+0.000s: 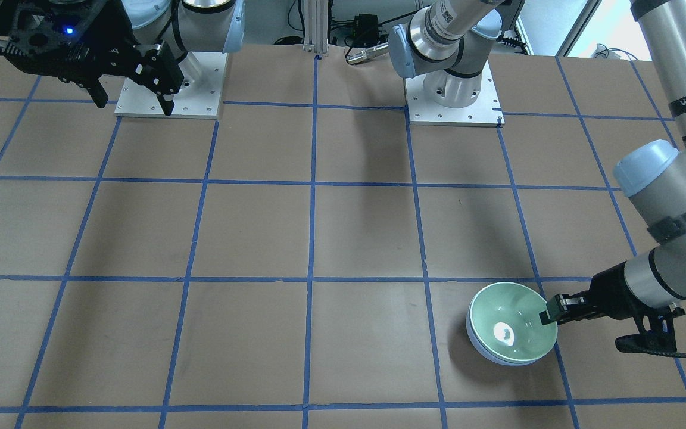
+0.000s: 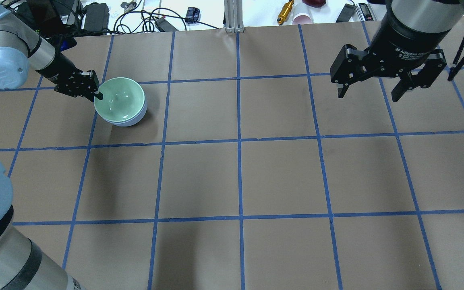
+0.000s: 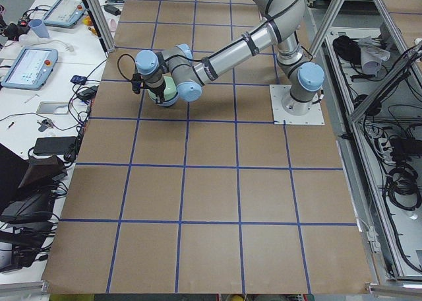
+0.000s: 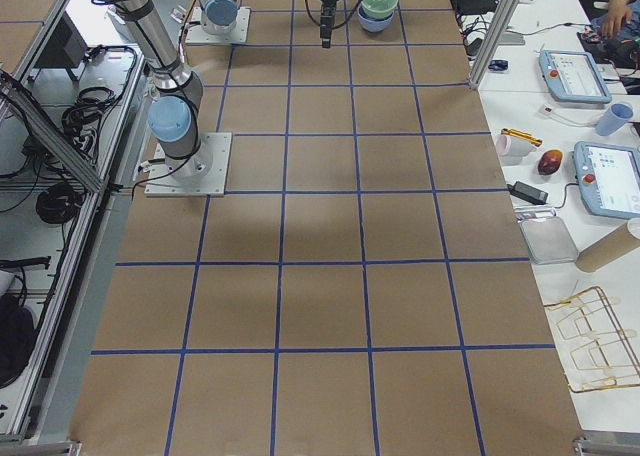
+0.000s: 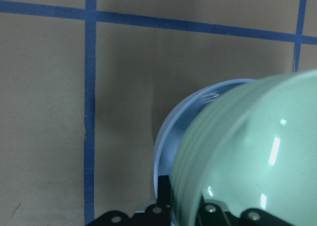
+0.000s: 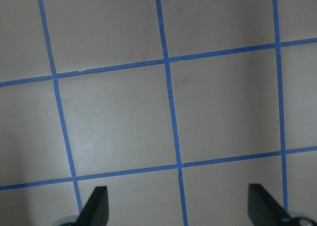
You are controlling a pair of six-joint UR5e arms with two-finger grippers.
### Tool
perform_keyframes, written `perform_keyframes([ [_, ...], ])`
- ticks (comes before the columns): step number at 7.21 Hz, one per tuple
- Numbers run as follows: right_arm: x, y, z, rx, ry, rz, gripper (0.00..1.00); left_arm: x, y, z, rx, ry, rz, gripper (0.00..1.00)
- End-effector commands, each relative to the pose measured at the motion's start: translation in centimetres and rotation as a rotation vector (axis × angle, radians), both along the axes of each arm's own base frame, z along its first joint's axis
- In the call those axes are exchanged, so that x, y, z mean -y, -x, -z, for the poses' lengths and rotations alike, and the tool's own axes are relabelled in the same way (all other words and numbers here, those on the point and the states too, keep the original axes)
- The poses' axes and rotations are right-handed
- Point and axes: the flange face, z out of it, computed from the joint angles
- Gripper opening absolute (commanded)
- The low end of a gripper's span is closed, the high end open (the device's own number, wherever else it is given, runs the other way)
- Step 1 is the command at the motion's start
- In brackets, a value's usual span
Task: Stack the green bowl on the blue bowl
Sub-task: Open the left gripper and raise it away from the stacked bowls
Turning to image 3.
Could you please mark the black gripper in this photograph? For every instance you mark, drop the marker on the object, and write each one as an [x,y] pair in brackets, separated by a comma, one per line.
[159,92]

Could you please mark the green bowl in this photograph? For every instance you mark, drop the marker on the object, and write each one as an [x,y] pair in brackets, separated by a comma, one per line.
[170,91]

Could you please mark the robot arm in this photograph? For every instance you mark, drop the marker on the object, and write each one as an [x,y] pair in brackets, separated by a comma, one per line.
[173,73]

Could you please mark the blue bowl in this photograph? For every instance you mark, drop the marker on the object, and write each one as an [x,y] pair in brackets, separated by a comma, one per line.
[167,103]

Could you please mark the black power adapter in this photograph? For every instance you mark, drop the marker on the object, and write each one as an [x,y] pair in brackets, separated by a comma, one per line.
[112,10]

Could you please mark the teach pendant far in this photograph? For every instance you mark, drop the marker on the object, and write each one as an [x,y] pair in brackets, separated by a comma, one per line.
[64,13]

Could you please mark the teach pendant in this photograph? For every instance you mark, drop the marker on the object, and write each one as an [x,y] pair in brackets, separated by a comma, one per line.
[31,68]
[64,13]

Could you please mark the teach pendant near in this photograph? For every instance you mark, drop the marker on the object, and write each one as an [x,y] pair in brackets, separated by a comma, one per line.
[31,68]

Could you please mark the light blue plastic cup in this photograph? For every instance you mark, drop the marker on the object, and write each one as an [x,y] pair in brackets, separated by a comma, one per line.
[39,28]

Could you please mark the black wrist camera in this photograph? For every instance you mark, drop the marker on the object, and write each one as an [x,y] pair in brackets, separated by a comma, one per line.
[136,82]

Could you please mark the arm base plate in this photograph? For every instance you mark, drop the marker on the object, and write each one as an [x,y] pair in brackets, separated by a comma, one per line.
[287,111]

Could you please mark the aluminium frame post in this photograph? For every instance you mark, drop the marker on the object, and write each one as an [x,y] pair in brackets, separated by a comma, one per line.
[99,22]

